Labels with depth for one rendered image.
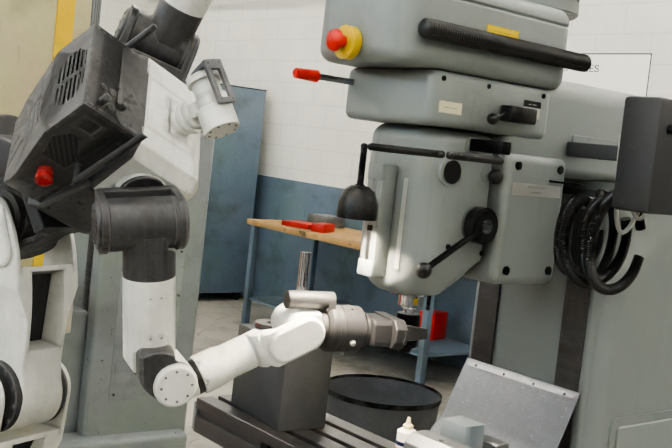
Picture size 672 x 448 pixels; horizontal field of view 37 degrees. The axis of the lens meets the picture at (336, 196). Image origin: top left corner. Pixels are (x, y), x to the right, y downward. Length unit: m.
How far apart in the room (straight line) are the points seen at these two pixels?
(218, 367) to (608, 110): 0.98
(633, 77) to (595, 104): 4.62
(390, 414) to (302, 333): 2.04
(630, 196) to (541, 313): 0.44
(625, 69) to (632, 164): 4.93
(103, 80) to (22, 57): 1.60
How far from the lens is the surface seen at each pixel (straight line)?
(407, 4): 1.74
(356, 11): 1.80
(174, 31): 1.95
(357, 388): 4.24
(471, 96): 1.84
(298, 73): 1.84
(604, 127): 2.18
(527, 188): 1.98
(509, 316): 2.28
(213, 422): 2.34
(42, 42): 3.36
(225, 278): 9.37
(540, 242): 2.04
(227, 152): 9.21
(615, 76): 6.85
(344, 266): 8.55
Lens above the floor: 1.58
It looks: 3 degrees down
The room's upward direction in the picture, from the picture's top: 6 degrees clockwise
